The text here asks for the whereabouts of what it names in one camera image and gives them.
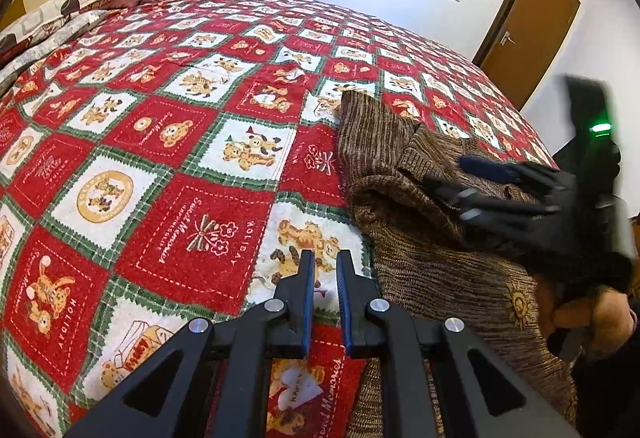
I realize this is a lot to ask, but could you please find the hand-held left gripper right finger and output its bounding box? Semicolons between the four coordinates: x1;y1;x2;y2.
336;249;583;438

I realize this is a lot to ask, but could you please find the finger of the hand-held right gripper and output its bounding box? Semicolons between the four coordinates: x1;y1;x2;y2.
459;155;576;201
424;175;566;251

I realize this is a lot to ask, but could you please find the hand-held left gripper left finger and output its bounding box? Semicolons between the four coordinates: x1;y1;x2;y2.
62;249;317;438

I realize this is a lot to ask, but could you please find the brown knitted sweater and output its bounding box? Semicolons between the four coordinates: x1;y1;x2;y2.
337;90;581;438

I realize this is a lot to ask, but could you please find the person's right hand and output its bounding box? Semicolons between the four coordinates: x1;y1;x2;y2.
550;287;635;355

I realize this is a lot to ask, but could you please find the brown wooden door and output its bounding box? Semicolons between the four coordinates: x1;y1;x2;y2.
472;0;582;111

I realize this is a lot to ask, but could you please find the red bear printed blanket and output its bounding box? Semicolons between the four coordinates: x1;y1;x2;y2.
0;0;561;438

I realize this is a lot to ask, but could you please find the grey patterned quilt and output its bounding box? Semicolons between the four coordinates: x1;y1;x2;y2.
0;0;118;94

